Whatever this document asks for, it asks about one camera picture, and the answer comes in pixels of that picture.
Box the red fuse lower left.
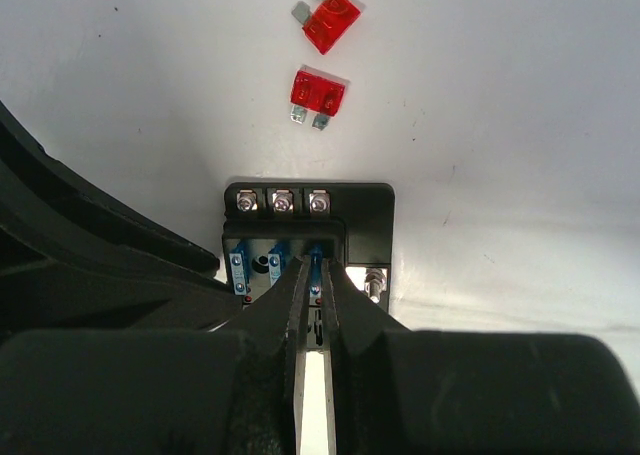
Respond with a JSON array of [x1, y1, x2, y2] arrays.
[[289, 65, 349, 131]]

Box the red fuse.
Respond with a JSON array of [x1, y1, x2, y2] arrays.
[[289, 65, 349, 131], [291, 0, 362, 55]]

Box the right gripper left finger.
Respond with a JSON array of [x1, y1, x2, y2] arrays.
[[221, 256, 311, 454]]

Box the black fuse box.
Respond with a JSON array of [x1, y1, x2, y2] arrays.
[[222, 180, 395, 351]]

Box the blue fuse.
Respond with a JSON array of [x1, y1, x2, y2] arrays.
[[267, 242, 288, 286], [309, 245, 323, 298], [229, 241, 249, 297]]

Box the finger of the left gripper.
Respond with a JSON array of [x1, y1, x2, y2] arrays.
[[1, 174, 241, 336], [1, 106, 220, 275]]

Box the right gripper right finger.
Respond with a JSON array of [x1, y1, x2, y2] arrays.
[[321, 260, 406, 454]]

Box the red fuse middle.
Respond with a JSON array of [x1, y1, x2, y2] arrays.
[[291, 0, 362, 55]]

